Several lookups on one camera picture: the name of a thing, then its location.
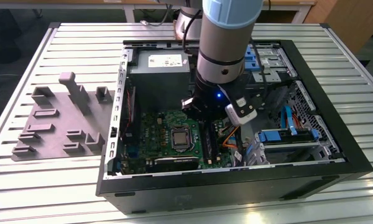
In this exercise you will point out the silver CPU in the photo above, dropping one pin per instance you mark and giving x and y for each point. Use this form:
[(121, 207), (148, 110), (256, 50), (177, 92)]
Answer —
[(180, 138)]

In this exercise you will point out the black PC case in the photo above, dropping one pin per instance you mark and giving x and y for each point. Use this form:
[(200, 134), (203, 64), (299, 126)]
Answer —
[(205, 193)]

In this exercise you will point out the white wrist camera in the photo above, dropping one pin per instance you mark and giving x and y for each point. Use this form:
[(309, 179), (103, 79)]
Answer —
[(240, 116)]

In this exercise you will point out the hard disk in blue carrier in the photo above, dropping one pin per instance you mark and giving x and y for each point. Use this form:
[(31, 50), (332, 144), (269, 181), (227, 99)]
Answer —
[(271, 136)]

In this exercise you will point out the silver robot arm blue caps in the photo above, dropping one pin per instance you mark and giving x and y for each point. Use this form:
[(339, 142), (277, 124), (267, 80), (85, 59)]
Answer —
[(224, 35)]

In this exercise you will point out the silver disk bay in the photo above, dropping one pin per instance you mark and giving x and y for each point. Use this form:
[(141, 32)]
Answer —
[(256, 151)]

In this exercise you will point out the grey power supply unit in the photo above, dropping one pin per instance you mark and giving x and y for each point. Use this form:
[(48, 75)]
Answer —
[(155, 86)]

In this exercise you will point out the black graphics card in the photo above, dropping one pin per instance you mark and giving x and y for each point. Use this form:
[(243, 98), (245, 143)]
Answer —
[(173, 163)]

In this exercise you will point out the wooden cabinet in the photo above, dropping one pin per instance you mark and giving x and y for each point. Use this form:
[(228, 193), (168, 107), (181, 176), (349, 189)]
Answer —
[(345, 23)]

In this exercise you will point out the silver drive cage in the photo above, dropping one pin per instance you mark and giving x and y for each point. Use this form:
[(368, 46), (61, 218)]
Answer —
[(276, 70)]

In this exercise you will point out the blue plastic drive rails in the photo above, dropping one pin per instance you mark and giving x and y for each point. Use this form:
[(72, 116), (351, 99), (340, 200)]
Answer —
[(252, 66)]

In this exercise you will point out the green motherboard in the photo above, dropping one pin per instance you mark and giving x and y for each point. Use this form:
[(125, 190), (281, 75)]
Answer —
[(155, 149)]

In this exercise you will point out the grey parts rack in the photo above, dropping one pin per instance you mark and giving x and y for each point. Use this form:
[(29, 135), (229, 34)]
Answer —
[(61, 116)]

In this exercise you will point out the wooden desk white frame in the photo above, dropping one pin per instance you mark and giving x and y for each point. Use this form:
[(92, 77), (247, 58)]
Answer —
[(280, 17)]

